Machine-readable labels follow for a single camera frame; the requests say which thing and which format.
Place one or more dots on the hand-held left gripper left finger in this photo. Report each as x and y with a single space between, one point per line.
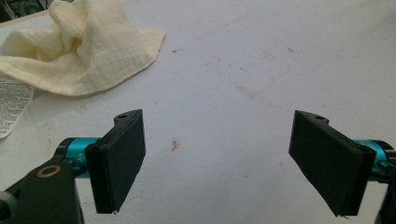
118 161

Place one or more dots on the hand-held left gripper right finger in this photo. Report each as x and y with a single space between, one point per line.
330 161

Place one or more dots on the cream checked cloth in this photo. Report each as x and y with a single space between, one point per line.
102 46

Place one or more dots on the white table mat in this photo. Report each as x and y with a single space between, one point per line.
233 62

